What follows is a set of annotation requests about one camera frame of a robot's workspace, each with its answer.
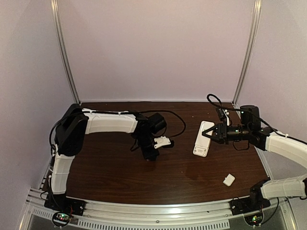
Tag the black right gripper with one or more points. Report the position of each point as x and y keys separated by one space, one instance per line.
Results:
x=221 y=132

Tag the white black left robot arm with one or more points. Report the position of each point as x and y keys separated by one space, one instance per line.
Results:
x=67 y=137

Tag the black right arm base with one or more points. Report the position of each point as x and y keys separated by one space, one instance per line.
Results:
x=247 y=204

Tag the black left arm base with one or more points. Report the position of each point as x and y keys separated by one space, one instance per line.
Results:
x=65 y=204

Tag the aluminium frame post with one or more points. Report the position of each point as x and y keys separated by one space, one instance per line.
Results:
x=255 y=21
x=63 y=51

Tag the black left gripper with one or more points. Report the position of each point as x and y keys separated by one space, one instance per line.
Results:
x=150 y=153

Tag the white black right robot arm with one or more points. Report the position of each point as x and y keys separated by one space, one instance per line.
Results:
x=266 y=139

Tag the white remote control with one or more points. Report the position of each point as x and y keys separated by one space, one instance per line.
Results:
x=202 y=143

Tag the front aluminium rail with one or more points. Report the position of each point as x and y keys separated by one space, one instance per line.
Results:
x=199 y=216

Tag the right aluminium frame post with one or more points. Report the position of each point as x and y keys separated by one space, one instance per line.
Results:
x=255 y=21

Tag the white battery cover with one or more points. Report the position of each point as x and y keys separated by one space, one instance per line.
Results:
x=229 y=179

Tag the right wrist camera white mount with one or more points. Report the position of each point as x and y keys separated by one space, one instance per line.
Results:
x=224 y=116

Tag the left aluminium frame post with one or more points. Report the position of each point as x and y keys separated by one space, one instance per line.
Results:
x=63 y=51

